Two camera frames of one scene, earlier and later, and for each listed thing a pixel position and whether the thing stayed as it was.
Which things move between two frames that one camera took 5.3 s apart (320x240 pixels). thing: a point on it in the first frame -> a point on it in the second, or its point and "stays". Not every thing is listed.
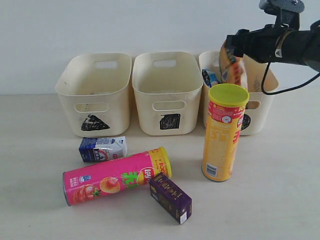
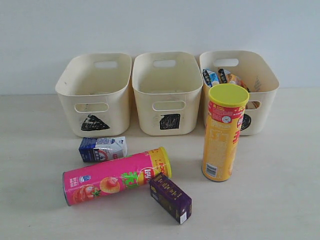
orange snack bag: x=232 y=69 -> x=233 y=78
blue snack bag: x=209 y=78 stays
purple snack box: x=167 y=196 stays
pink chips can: x=115 y=176 stays
